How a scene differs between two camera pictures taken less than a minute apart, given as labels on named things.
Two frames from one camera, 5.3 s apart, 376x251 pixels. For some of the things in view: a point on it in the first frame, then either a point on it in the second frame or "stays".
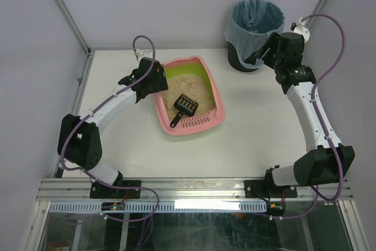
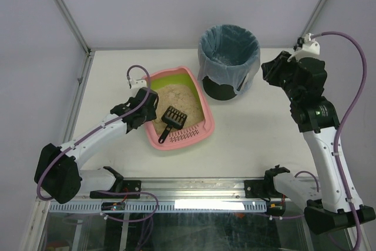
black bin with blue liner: [251, 22] -> [229, 57]
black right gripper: [270, 50] -> [276, 69]
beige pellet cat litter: [190, 86] -> [180, 97]
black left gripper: [158, 80] -> [145, 104]
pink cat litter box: [188, 124] -> [185, 137]
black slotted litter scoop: [184, 104] -> [175, 118]
